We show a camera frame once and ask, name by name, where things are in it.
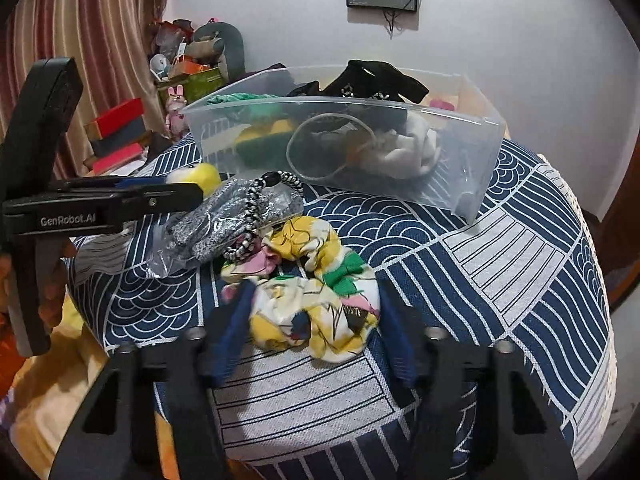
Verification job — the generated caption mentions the dark flat box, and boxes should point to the dark flat box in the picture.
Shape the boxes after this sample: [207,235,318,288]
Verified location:
[90,129,153,158]

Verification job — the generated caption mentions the black white beaded hair tie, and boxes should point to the black white beaded hair tie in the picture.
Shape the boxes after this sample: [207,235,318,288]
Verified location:
[222,171,303,262]

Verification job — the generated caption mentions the silver glitter pouch in bag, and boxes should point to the silver glitter pouch in bag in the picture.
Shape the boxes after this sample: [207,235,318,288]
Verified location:
[147,177,306,281]

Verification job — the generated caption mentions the person's left hand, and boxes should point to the person's left hand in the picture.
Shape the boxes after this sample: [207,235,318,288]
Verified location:
[0,240,71,333]

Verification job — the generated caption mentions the yellow green soft item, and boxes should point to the yellow green soft item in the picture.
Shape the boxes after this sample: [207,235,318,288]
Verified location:
[235,120,301,167]

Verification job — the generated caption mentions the red flat box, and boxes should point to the red flat box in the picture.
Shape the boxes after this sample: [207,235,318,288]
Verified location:
[91,142,151,172]

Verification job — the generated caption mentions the blue white patterned tablecloth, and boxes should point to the blue white patterned tablecloth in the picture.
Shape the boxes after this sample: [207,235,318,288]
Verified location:
[65,132,618,480]

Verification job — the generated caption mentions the green cloth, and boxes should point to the green cloth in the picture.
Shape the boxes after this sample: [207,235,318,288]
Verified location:
[207,91,296,117]

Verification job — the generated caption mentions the black socks with flower print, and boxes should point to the black socks with flower print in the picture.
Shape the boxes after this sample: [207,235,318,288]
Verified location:
[287,59,431,107]

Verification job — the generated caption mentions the green cardboard box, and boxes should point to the green cardboard box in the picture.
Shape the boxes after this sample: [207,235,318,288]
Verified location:
[157,67,226,106]

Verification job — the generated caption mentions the orange box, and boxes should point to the orange box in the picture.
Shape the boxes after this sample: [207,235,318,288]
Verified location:
[170,57,212,79]

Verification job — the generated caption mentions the striped brown curtain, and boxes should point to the striped brown curtain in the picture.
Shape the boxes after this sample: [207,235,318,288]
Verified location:
[0,0,173,181]

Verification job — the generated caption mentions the floral yellow white scrunchie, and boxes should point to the floral yellow white scrunchie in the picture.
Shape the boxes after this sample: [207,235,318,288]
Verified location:
[220,216,383,363]

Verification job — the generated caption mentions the red and blue box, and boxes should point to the red and blue box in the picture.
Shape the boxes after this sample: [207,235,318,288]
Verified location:
[84,97,147,142]

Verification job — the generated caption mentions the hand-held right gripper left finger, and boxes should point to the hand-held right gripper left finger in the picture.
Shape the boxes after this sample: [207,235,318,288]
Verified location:
[47,280,256,480]

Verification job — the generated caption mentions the yellow blanket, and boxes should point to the yellow blanket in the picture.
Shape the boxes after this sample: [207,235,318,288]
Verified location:
[0,305,166,463]

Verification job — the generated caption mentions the clear plastic headband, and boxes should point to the clear plastic headband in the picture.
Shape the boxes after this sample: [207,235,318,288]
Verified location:
[286,114,381,181]

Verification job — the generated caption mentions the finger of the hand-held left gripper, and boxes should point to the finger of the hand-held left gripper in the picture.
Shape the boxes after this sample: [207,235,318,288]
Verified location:
[47,172,173,195]
[107,183,207,222]

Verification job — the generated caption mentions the yellow plush toy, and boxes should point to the yellow plush toy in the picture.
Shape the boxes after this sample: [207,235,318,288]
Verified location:
[166,162,222,198]

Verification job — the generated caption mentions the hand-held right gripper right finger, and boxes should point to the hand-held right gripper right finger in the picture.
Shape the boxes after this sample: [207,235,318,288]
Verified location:
[374,280,581,480]

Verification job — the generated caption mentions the pink bunny figure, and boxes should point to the pink bunny figure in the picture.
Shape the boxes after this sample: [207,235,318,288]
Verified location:
[166,85,189,139]

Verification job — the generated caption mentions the clear plastic storage box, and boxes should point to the clear plastic storage box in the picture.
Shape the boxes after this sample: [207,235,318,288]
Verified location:
[179,64,507,223]

